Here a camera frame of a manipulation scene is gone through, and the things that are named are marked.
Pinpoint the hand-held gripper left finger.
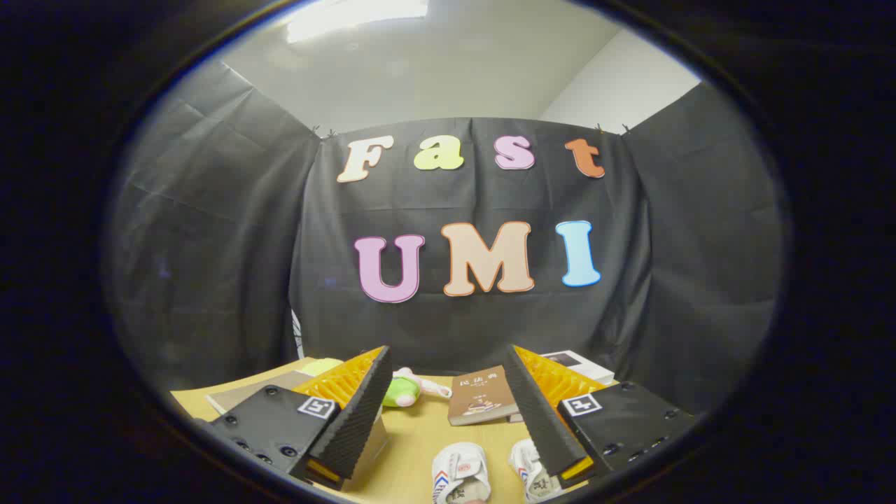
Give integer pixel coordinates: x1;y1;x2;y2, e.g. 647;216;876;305
199;345;394;491

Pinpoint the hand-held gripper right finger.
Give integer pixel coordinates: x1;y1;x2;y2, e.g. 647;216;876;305
503;344;699;491

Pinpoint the white shoe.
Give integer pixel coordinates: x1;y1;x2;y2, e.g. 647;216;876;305
509;439;564;503
430;441;492;504

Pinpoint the beige storage box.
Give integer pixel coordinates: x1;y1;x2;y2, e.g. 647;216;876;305
206;370;390;491

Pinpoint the pink pig plush toy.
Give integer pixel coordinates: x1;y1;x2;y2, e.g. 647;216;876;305
381;367;453;409

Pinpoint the brown book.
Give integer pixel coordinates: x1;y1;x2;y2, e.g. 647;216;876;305
447;365;520;427

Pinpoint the white book with dark photo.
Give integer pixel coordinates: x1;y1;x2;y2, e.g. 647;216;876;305
539;349;616;386

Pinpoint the black backdrop cloth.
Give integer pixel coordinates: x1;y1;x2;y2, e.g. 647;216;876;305
105;59;785;415

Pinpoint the ceiling light panel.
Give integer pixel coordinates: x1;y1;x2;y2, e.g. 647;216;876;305
286;0;429;44

